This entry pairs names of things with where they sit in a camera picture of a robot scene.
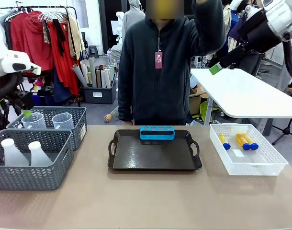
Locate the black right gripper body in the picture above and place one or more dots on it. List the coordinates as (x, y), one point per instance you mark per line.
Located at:
(258, 31)

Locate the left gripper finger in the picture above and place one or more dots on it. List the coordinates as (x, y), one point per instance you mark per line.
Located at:
(24, 113)
(29, 114)

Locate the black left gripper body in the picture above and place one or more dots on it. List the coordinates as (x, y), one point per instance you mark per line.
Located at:
(24, 99)

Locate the clear plastic measuring cup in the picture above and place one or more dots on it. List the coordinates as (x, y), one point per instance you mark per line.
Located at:
(62, 122)
(34, 122)

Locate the white plastic flask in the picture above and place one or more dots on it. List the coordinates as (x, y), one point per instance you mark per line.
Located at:
(13, 155)
(39, 155)

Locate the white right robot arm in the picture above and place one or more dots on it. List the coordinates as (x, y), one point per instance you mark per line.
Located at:
(280, 14)

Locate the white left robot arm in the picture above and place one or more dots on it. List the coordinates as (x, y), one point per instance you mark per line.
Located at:
(7, 62)

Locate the person's right hand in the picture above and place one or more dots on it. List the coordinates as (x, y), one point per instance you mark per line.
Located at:
(127, 123)

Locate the white background table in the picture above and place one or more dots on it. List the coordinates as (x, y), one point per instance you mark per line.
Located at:
(241, 93)

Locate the blue garment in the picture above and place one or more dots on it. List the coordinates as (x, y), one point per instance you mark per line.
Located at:
(61, 88)

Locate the grey basket with label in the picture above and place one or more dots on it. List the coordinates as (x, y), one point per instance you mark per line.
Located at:
(76, 115)

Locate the long red garment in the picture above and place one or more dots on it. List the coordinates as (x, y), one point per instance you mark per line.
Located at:
(64, 72)

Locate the cardboard box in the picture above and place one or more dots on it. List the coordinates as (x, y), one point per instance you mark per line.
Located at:
(195, 101)

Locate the green bag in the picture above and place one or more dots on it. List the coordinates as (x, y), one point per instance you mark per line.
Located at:
(204, 109)

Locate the red dress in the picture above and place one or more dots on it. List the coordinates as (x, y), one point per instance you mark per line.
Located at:
(28, 40)

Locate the white paper roll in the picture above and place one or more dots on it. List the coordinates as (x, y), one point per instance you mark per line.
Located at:
(86, 70)
(80, 76)
(105, 79)

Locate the grey woven plastic basket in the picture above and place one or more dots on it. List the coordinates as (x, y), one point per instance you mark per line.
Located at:
(28, 177)

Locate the grey storage bin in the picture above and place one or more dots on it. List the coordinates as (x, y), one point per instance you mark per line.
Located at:
(99, 95)

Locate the black scarf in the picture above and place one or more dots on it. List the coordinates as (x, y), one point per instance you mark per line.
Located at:
(59, 36)

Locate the maroon hanging tag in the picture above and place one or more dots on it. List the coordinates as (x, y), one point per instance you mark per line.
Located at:
(158, 60)

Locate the grey paper roll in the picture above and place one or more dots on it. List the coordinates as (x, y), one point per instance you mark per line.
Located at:
(93, 72)

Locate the brown paper roll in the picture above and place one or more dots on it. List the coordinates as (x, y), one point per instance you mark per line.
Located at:
(98, 77)

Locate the person in dark fleece jacket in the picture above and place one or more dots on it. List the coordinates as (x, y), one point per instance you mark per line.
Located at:
(158, 86)

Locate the beige garment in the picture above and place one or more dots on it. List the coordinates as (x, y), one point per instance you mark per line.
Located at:
(75, 38)

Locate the grey plastic stool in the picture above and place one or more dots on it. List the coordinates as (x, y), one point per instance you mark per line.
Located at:
(92, 50)

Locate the yellow tube with blue cap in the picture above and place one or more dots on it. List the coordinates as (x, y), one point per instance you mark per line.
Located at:
(224, 141)
(252, 143)
(242, 141)

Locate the white paper label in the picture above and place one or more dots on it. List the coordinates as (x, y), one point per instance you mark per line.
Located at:
(238, 153)

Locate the black clothes rack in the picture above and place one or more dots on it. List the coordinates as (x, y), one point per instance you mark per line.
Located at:
(74, 10)

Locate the grey hoodie on mannequin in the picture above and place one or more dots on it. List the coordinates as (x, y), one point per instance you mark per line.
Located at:
(134, 21)

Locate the blue test tube rack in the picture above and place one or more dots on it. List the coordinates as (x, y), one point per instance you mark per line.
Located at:
(158, 136)

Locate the white plastic basket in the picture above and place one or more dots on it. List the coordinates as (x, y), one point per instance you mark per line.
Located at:
(261, 165)

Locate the black serving tray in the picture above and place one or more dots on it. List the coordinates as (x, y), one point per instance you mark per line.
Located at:
(153, 155)

